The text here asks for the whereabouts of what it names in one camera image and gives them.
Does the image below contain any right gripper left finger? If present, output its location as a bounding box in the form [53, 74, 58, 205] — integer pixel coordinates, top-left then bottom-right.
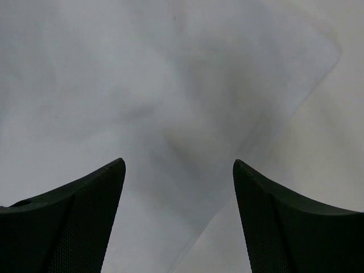
[1, 158, 126, 272]

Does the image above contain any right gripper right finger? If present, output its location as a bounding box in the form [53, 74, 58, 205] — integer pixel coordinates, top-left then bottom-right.
[233, 160, 363, 272]

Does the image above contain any white skirt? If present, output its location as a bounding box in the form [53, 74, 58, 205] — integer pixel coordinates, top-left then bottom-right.
[1, 1, 340, 272]

